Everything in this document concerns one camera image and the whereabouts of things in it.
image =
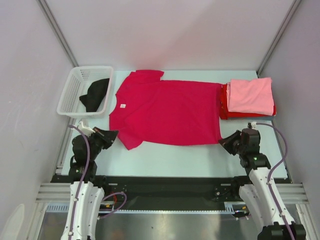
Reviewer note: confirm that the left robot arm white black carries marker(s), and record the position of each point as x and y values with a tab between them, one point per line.
86	190

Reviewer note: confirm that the red folded t shirt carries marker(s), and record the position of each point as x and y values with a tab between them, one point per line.
225	114

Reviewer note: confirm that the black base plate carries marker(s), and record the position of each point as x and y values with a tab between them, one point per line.
172	193

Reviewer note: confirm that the corner aluminium post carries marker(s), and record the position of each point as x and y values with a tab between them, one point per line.
278	36
48	13

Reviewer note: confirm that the black t shirt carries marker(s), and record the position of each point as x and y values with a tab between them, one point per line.
95	95

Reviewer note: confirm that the magenta t shirt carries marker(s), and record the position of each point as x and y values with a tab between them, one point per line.
171	112

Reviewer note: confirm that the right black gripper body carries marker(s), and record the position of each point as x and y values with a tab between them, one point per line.
235	142

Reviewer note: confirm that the left corner aluminium post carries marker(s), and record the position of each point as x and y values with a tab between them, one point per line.
48	13

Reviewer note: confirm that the white slotted cable duct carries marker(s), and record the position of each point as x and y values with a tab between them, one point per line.
229	209

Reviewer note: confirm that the white plastic basket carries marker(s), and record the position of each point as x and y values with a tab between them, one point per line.
77	84

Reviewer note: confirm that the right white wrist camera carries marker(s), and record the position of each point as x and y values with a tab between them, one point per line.
252	125

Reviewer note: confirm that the pink folded t shirt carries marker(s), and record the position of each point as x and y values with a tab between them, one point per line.
250	96

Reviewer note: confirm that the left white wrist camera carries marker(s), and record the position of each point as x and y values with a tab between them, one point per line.
83	126

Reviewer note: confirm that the right corner aluminium post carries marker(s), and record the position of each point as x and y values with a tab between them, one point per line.
278	36

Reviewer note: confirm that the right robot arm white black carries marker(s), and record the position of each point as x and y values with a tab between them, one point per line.
258	189

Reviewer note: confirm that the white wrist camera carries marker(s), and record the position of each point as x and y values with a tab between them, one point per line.
252	125
83	126

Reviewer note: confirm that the aluminium frame rail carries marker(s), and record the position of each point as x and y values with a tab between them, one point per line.
291	193

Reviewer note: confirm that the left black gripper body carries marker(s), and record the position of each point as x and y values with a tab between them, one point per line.
97	142

